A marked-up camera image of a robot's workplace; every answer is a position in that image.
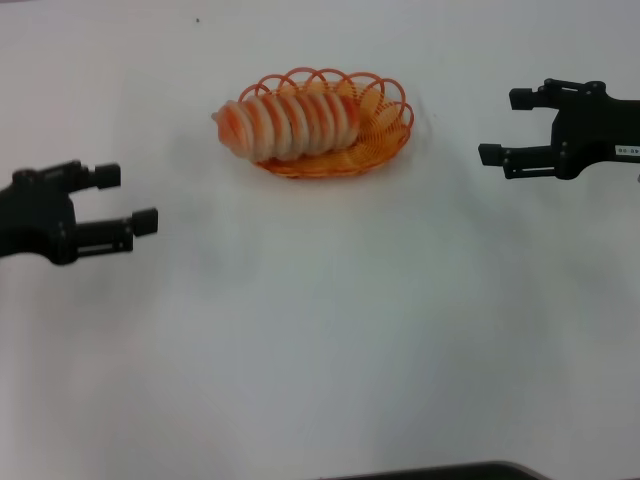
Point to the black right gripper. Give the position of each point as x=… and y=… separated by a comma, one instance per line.
x=595, y=132

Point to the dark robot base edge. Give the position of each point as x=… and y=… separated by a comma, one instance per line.
x=450, y=472

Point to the orange woven plastic basket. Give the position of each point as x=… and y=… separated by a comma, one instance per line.
x=370, y=150

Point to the orange striped spiral bread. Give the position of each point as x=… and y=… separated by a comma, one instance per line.
x=295, y=125

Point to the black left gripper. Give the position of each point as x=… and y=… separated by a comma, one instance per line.
x=35, y=220

